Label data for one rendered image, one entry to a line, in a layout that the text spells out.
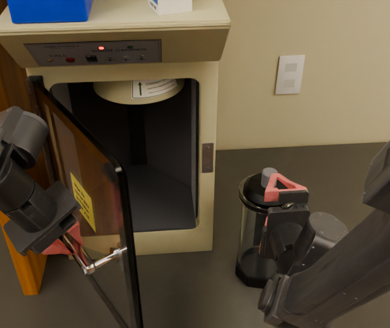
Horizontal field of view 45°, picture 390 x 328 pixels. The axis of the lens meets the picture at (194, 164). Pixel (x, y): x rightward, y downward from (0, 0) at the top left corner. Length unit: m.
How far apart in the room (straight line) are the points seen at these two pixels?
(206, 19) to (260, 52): 0.65
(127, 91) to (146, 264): 0.40
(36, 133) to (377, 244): 0.45
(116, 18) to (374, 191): 0.46
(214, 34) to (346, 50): 0.73
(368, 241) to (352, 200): 0.87
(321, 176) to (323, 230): 0.69
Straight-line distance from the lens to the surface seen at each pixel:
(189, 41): 0.70
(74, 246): 0.75
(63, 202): 0.68
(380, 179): 0.33
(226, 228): 1.14
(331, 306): 0.52
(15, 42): 0.72
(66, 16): 0.67
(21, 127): 0.66
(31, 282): 1.03
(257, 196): 0.87
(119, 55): 0.74
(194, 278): 1.03
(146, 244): 1.06
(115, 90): 0.87
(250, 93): 1.35
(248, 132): 1.42
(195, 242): 1.06
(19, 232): 0.70
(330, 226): 0.66
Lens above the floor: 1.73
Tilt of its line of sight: 36 degrees down
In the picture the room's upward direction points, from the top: straight up
